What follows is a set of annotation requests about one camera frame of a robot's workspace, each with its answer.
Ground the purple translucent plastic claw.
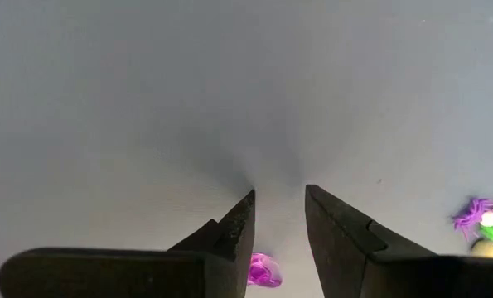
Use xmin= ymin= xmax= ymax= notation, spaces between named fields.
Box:
xmin=248 ymin=252 xmax=283 ymax=289

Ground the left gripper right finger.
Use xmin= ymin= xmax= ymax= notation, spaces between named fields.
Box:
xmin=305 ymin=184 xmax=493 ymax=298

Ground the purple plastic spider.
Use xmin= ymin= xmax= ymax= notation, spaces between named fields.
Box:
xmin=452 ymin=197 xmax=493 ymax=241

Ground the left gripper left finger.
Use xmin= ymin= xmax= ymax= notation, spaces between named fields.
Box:
xmin=0 ymin=189 xmax=257 ymax=298

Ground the beige plastic skull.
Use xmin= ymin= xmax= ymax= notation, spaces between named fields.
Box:
xmin=471 ymin=239 xmax=493 ymax=260

